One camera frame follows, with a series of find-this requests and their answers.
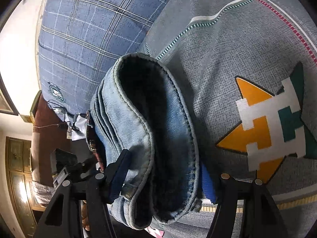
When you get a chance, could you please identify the pink patterned cloth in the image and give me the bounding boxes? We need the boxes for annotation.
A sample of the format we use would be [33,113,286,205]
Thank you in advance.
[146,227,165,238]

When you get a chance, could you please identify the thin pale cable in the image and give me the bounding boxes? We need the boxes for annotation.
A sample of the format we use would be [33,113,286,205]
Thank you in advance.
[33,122,63,130]

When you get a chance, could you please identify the light blue denim pants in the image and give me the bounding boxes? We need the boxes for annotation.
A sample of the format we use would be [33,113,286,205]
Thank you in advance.
[85,53,202,230]

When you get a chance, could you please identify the grey printed blanket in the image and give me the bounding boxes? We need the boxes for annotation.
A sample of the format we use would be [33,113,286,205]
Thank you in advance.
[142,0,317,238]

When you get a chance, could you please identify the black cable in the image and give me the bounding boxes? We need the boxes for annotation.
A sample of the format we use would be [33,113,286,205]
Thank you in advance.
[47,100,80,133]

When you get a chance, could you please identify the wooden cabinet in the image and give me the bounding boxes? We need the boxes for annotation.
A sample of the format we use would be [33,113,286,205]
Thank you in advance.
[5,136,40,230]

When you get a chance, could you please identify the brown headboard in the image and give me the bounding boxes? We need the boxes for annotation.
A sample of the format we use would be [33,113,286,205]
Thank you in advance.
[31,99,98,186]

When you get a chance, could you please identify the blue plaid bed sheet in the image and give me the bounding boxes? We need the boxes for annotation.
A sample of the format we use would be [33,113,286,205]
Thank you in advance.
[37,0,201,116]

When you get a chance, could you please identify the dark framed wall picture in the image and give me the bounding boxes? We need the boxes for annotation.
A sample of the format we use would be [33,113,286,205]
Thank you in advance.
[0,74,19,116]

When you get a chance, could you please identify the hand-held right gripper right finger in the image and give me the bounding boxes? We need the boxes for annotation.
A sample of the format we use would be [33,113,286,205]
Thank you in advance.
[199,164,290,238]

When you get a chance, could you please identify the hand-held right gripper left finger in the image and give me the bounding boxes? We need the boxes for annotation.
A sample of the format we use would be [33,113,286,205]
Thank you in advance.
[33,150,132,238]

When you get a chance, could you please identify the person's left hand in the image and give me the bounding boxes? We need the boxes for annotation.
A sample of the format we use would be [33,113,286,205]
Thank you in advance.
[82,200,92,233]

